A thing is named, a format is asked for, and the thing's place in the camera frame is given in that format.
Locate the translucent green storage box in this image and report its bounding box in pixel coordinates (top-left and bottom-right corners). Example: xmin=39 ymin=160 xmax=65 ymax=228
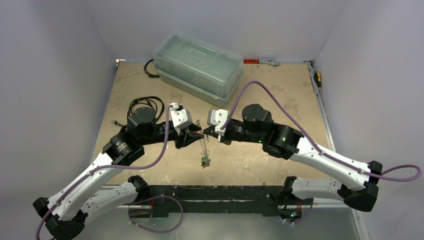
xmin=152 ymin=32 xmax=244 ymax=108

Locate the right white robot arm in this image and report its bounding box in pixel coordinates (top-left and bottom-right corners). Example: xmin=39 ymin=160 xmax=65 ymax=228
xmin=203 ymin=104 xmax=382 ymax=212

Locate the green tagged key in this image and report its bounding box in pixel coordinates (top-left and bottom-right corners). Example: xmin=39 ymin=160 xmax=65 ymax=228
xmin=201 ymin=155 xmax=211 ymax=169

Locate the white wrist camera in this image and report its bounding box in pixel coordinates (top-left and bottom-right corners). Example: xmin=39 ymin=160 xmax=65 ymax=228
xmin=207 ymin=109 xmax=229 ymax=137
xmin=169 ymin=102 xmax=193 ymax=135

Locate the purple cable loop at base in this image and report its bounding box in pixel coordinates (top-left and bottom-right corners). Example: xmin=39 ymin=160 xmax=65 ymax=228
xmin=127 ymin=194 xmax=185 ymax=234

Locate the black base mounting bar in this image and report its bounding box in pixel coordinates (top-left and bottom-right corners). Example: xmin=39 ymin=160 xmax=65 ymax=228
xmin=125 ymin=175 xmax=316 ymax=220

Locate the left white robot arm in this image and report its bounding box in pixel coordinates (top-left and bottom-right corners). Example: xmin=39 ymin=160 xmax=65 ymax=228
xmin=33 ymin=102 xmax=204 ymax=240

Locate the aluminium rail right side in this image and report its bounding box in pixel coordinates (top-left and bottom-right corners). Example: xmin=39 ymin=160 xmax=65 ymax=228
xmin=303 ymin=61 xmax=370 ymax=240

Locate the coiled black cable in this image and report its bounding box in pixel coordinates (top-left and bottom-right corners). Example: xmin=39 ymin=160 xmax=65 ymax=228
xmin=112 ymin=96 xmax=166 ymax=129

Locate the black cable behind box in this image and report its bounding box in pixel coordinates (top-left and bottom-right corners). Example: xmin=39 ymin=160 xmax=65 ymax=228
xmin=143 ymin=58 xmax=161 ymax=79

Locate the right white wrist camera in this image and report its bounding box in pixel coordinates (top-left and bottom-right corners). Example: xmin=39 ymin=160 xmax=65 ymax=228
xmin=207 ymin=109 xmax=229 ymax=137

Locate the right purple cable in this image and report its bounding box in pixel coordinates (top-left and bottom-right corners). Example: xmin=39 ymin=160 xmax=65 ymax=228
xmin=220 ymin=80 xmax=422 ymax=182

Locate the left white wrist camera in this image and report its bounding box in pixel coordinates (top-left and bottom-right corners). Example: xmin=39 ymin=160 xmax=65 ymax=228
xmin=169 ymin=102 xmax=193 ymax=135

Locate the red handled wrench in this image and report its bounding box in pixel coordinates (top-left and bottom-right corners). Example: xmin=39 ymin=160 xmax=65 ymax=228
xmin=243 ymin=58 xmax=280 ymax=67

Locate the oval metal keyring plate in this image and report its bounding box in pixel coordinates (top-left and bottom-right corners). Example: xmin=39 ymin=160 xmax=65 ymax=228
xmin=195 ymin=119 xmax=210 ymax=157

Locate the yellow black screwdriver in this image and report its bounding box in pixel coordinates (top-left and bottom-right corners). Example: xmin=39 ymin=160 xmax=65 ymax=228
xmin=313 ymin=71 xmax=322 ymax=91

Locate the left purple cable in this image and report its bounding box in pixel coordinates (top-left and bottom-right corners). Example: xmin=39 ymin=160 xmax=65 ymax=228
xmin=35 ymin=105 xmax=175 ymax=240

